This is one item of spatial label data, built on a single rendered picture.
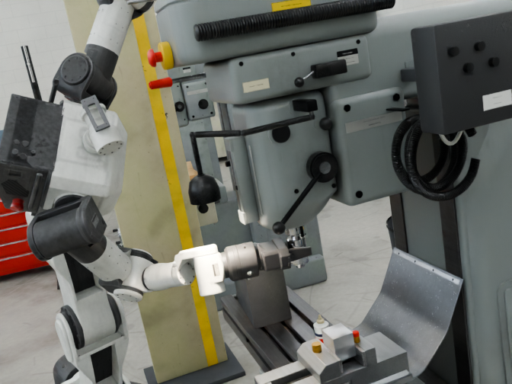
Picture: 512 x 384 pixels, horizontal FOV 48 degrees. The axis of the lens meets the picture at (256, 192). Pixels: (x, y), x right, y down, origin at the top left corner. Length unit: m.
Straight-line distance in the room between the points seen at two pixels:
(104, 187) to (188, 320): 1.99
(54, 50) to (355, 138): 9.16
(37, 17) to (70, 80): 8.80
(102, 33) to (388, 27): 0.74
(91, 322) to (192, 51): 0.97
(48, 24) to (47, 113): 8.84
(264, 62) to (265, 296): 0.77
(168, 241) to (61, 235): 1.83
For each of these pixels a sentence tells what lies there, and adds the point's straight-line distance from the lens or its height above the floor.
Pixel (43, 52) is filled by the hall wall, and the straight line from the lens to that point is 10.32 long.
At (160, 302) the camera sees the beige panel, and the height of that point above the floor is 0.50.
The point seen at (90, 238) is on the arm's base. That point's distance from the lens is 1.38.
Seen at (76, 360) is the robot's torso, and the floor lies 0.93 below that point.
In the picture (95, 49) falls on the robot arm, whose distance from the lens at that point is 1.64.
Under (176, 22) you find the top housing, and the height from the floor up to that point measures 1.82.
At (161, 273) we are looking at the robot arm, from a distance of 1.54.
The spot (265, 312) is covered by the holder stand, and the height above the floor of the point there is 0.98.
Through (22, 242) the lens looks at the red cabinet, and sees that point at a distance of 5.98.
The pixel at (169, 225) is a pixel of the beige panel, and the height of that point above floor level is 0.91.
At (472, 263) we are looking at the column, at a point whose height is 1.13.
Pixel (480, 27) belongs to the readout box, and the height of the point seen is 1.70.
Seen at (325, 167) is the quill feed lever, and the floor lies 1.46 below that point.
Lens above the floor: 1.74
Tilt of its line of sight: 14 degrees down
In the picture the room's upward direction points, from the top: 10 degrees counter-clockwise
